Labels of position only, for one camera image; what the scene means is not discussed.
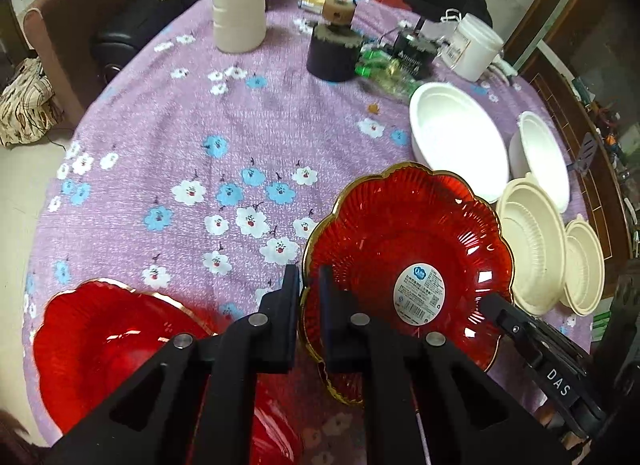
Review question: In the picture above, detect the red glass flower plate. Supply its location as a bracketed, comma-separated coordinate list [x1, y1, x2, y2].
[298, 160, 516, 406]

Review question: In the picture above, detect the large cream plastic bowl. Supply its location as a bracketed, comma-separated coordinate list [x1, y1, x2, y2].
[496, 173, 566, 315]

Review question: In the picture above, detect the large white foam bowl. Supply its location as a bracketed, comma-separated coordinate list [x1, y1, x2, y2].
[409, 82, 510, 203]

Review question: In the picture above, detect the small cream plastic bowl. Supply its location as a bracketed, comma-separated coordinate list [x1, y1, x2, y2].
[561, 214, 605, 317]

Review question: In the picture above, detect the purple floral tablecloth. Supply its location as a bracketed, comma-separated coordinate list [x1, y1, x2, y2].
[23, 0, 412, 346]

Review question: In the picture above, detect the small white foam bowl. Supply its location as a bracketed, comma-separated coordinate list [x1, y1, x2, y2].
[508, 111, 570, 213]

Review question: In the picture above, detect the purple phone stand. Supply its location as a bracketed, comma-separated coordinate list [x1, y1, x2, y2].
[573, 133, 598, 176]

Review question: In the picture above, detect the patterned blanket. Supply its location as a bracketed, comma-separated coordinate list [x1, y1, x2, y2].
[0, 57, 64, 148]

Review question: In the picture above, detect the green plastic wrapper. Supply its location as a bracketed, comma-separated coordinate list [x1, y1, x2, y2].
[355, 49, 423, 103]

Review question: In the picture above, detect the black round tin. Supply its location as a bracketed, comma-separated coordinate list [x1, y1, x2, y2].
[392, 29, 438, 80]

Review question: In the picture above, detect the white plastic jar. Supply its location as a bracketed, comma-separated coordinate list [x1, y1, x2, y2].
[440, 14, 504, 83]

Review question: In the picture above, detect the black cylinder with spool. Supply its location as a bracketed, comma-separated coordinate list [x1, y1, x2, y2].
[306, 0, 364, 83]

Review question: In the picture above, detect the brown armchair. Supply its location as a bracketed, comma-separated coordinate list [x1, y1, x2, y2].
[22, 0, 133, 125]

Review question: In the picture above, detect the wooden cabinet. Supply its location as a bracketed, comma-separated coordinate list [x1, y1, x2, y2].
[506, 0, 639, 296]

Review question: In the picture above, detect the black DAS gripper handle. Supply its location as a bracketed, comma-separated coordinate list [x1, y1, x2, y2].
[478, 293, 606, 438]

